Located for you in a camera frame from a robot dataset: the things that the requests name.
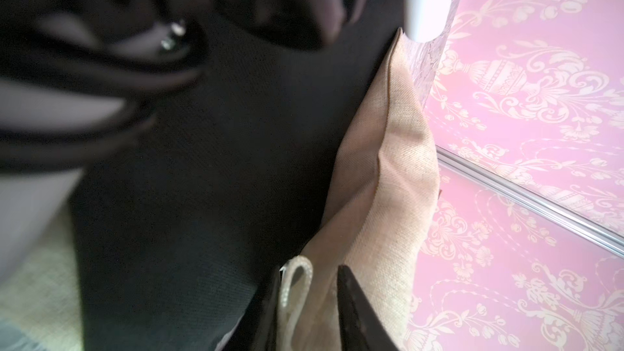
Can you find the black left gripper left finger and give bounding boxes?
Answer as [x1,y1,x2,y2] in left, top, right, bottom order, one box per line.
[224,266,281,351]

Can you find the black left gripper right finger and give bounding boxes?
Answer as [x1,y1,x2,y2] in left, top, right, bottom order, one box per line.
[336,265,398,351]

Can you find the beige hair dryer bag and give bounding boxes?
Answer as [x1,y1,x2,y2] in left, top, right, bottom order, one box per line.
[277,31,440,350]

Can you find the white hair dryer left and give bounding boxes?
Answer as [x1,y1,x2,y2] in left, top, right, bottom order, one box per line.
[1,0,367,278]

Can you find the black drawstring bag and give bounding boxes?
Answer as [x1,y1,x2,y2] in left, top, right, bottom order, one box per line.
[70,0,403,350]

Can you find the right aluminium corner post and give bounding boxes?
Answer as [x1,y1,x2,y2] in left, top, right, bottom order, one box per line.
[436,146,623,258]

